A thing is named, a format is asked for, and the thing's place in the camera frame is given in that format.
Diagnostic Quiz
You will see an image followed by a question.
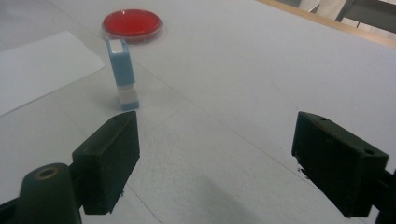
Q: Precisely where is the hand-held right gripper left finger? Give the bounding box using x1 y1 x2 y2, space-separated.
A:
72 110 141 216

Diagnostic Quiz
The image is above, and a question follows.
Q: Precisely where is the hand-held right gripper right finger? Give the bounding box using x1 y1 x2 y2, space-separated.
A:
291 111 389 218

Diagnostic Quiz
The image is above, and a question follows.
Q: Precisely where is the white stamp cap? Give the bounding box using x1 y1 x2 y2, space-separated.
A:
117 84 140 111

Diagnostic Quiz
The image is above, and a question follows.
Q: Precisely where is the blue stamp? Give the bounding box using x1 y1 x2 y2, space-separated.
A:
106 38 136 88

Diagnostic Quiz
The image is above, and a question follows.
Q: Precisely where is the white paper sheet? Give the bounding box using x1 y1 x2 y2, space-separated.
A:
0 30 106 118

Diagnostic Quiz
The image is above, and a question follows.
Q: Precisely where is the red round ink pad dish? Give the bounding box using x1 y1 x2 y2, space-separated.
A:
101 8 163 44

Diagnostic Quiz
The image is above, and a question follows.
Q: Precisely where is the large white table cover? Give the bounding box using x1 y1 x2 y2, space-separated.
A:
0 0 396 224

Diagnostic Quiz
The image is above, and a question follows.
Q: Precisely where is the wooden table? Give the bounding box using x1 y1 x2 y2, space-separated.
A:
255 0 396 49

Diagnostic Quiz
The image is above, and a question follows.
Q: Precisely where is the black metal stand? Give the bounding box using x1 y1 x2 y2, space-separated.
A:
335 0 396 34

